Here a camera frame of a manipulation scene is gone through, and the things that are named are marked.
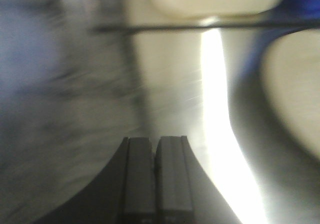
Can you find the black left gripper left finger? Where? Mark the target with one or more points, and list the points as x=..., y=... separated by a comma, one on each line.
x=122, y=193

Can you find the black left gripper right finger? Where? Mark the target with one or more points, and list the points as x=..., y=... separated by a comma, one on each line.
x=184, y=192

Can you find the cream plastic bin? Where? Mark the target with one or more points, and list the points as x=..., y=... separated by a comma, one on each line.
x=180, y=15

